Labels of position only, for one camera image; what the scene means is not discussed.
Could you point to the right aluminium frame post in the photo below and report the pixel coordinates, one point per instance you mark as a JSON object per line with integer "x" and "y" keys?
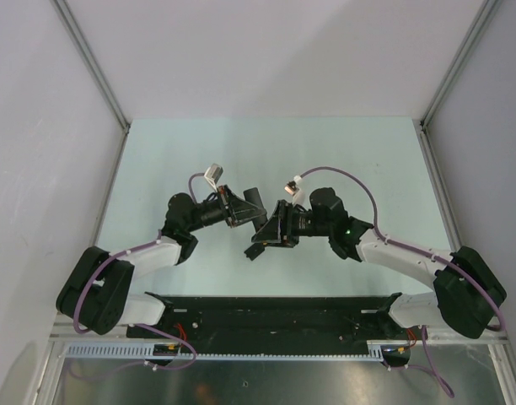
{"x": 473, "y": 36}

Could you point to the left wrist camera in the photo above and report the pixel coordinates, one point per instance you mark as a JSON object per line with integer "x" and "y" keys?
{"x": 212, "y": 175}

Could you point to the left aluminium frame post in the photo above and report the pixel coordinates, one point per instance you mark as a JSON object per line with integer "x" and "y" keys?
{"x": 90, "y": 61}

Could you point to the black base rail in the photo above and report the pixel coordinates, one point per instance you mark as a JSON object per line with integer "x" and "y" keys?
{"x": 291, "y": 326}

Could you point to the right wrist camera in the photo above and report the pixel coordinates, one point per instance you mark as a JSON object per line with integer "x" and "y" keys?
{"x": 295, "y": 190}

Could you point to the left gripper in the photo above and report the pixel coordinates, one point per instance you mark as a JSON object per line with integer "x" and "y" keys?
{"x": 239, "y": 211}

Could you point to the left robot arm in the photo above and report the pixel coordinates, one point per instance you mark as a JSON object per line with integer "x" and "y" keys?
{"x": 97, "y": 295}

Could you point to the aluminium frame post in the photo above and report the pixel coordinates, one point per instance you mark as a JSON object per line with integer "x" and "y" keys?
{"x": 473, "y": 36}
{"x": 90, "y": 61}

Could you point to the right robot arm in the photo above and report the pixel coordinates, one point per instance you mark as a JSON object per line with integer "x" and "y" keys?
{"x": 464, "y": 293}

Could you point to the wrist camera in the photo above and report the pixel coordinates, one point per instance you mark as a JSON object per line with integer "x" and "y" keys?
{"x": 212, "y": 175}
{"x": 295, "y": 190}

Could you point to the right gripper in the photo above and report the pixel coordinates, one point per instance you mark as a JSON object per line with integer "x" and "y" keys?
{"x": 271, "y": 233}

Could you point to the black remote control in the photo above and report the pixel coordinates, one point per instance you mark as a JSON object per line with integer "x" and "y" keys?
{"x": 253, "y": 196}

